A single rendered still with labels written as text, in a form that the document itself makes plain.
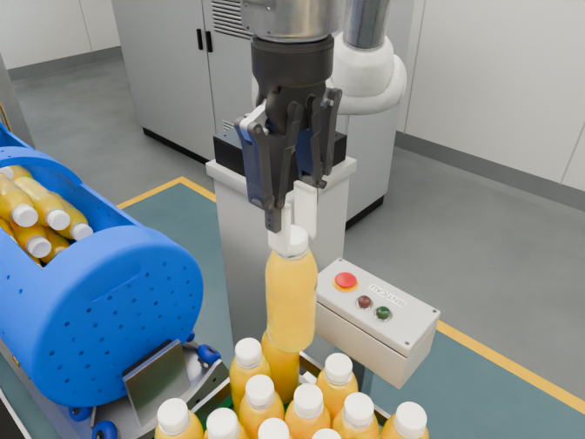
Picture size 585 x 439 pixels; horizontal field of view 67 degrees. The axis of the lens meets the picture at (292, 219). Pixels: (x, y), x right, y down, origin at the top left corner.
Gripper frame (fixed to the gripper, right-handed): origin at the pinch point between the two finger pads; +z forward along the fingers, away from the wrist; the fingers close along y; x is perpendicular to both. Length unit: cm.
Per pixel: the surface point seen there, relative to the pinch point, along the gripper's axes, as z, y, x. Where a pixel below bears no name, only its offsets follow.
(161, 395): 36.2, 13.5, -16.7
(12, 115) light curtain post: 38, -19, -164
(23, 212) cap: 17, 13, -56
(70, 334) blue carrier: 17.8, 21.3, -21.3
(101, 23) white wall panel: 87, -243, -529
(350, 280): 21.5, -15.8, -1.3
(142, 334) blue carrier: 26.0, 11.9, -21.3
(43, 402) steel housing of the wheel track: 46, 26, -39
